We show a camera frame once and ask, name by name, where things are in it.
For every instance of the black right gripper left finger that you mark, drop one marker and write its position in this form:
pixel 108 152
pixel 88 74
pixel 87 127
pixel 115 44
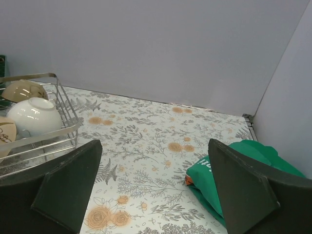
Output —
pixel 51 198

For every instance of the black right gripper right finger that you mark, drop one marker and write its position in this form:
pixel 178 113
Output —
pixel 259 199

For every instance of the beige floral bowl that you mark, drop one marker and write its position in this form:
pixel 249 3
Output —
pixel 8 133

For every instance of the white round bowl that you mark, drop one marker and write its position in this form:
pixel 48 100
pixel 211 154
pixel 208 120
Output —
pixel 35 116

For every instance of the tan brown bowl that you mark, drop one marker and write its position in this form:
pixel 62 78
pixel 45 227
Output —
pixel 22 90

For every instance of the green cloth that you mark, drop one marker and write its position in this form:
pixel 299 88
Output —
pixel 199 178

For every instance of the green divided organizer tray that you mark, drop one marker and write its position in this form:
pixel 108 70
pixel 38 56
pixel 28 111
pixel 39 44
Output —
pixel 4 68

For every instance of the wire dish rack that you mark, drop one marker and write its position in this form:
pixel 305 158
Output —
pixel 28 152

